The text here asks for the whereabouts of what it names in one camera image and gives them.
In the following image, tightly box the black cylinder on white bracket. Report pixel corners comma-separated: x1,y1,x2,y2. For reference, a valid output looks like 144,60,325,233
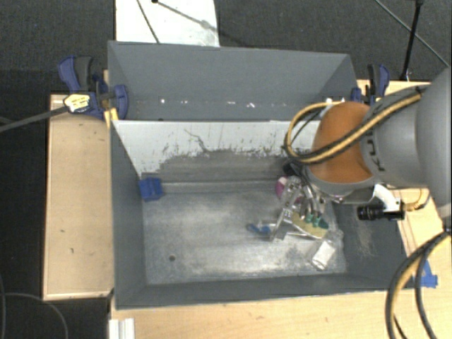
357,184,405,222

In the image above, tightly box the small blue tool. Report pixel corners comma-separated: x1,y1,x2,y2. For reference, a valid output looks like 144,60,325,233
245,222,272,237

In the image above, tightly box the pale wood board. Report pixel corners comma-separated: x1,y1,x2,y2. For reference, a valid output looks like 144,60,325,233
42,93,116,302

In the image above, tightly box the grey metal bin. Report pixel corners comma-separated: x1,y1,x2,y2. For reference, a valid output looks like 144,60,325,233
107,40,411,309

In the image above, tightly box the yellow flat thing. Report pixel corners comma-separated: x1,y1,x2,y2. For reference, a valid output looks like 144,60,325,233
290,211,330,240

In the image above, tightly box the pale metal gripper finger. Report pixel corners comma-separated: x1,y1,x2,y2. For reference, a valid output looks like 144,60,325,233
280,210,298,242
268,206,288,242

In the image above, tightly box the clear plastic bottle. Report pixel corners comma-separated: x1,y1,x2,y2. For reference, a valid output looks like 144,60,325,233
309,228,345,272

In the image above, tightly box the blue ribbed block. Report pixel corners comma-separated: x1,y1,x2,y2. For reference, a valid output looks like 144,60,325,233
138,177,165,202

